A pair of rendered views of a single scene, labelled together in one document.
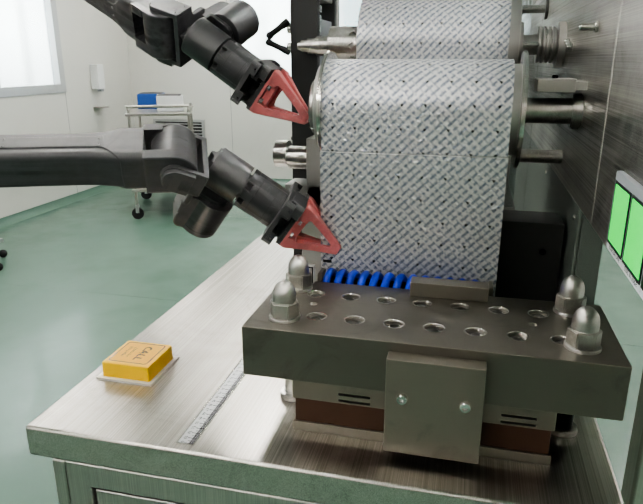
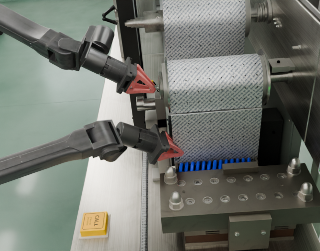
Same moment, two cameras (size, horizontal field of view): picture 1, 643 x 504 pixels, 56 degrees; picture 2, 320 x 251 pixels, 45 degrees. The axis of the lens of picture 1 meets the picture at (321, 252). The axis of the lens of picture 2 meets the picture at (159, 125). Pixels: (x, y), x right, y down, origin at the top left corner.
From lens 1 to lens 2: 0.49 m
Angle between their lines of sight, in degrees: 20
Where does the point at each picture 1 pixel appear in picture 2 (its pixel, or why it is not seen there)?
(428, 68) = (220, 69)
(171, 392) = (120, 238)
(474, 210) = (247, 130)
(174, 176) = (109, 152)
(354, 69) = (182, 73)
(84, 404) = not seen: outside the picture
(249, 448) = not seen: outside the picture
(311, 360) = (194, 224)
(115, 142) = (75, 142)
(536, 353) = (288, 205)
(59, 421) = not seen: outside the picture
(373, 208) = (199, 135)
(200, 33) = (92, 59)
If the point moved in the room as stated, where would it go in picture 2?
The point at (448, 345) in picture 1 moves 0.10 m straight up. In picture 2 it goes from (253, 208) to (256, 178)
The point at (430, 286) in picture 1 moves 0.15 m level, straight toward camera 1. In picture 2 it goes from (232, 170) to (246, 211)
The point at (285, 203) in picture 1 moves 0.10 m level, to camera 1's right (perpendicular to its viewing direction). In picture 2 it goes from (160, 147) to (197, 138)
